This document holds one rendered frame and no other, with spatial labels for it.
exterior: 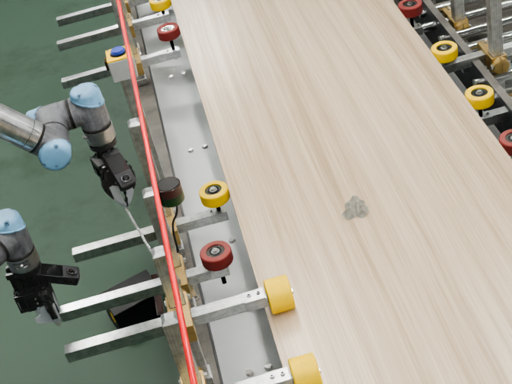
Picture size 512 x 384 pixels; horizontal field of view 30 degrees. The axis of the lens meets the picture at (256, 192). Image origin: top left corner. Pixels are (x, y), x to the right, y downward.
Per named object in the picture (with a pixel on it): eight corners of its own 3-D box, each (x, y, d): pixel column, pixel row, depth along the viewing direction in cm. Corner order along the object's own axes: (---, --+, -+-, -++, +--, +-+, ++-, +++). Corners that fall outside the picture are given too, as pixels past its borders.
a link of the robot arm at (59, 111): (24, 128, 226) (69, 115, 227) (23, 105, 235) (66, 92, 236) (36, 155, 231) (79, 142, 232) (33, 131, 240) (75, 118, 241)
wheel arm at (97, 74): (65, 91, 342) (61, 81, 339) (64, 87, 344) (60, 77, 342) (182, 59, 344) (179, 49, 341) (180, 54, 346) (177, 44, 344)
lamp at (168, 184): (178, 260, 239) (156, 193, 226) (175, 247, 243) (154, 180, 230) (201, 254, 239) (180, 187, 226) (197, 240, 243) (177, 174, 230)
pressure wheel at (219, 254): (212, 296, 241) (201, 264, 234) (206, 276, 247) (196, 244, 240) (242, 288, 241) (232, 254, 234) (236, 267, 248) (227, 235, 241)
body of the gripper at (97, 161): (120, 162, 254) (107, 125, 246) (133, 176, 247) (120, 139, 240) (94, 175, 251) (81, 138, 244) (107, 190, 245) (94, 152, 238)
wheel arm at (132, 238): (76, 265, 261) (72, 254, 259) (76, 257, 264) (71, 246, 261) (229, 222, 263) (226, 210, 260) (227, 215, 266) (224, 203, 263)
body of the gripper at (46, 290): (22, 296, 239) (4, 260, 231) (55, 286, 239) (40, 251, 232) (22, 316, 233) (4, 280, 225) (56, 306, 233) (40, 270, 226)
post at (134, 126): (173, 262, 273) (127, 125, 243) (171, 254, 275) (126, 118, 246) (185, 259, 273) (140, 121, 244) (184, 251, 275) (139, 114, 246)
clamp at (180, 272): (173, 303, 238) (168, 289, 235) (166, 269, 249) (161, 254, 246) (194, 297, 238) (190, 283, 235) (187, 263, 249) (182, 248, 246)
